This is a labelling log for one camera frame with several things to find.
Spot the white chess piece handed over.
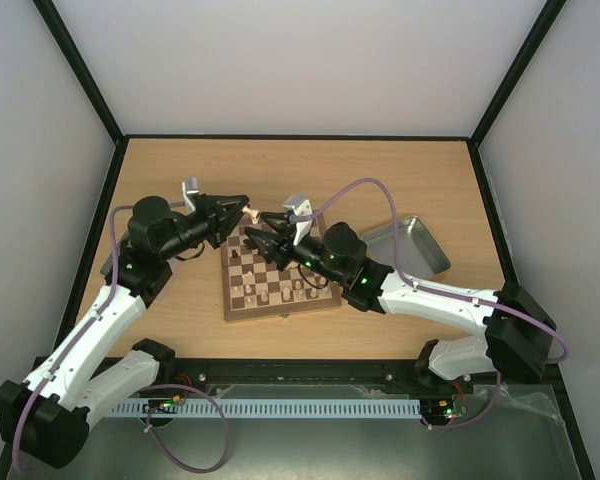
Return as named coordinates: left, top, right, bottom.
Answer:
left=242, top=206, right=261, bottom=224

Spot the black cage frame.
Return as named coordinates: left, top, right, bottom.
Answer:
left=0, top=0, right=597, bottom=480

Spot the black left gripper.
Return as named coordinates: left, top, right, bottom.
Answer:
left=159, top=194, right=249, bottom=262

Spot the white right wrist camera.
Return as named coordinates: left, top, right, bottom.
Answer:
left=283, top=194, right=313, bottom=246

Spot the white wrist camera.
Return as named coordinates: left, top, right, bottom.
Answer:
left=283, top=194, right=313, bottom=246
left=181, top=177, right=200, bottom=214

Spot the wooden folding chess board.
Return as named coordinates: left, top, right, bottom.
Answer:
left=221, top=217, right=341, bottom=322

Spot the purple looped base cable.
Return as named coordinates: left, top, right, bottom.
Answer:
left=142, top=385, right=230, bottom=474

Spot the metal tray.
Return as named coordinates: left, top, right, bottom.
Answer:
left=361, top=216, right=451, bottom=280
left=100, top=253, right=119, bottom=277

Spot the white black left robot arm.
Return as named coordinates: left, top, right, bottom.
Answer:
left=0, top=193, right=250, bottom=473

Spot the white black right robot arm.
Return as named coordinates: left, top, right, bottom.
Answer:
left=245, top=212, right=556, bottom=392

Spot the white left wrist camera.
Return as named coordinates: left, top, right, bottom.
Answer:
left=181, top=177, right=200, bottom=214

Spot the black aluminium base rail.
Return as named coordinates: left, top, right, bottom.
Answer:
left=32, top=355, right=561, bottom=396

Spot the left metal tray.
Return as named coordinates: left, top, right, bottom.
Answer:
left=100, top=253, right=119, bottom=277

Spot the right metal tray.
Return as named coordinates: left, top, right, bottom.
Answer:
left=361, top=216, right=451, bottom=280

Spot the light blue slotted cable duct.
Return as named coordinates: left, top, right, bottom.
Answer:
left=108, top=398, right=421, bottom=420

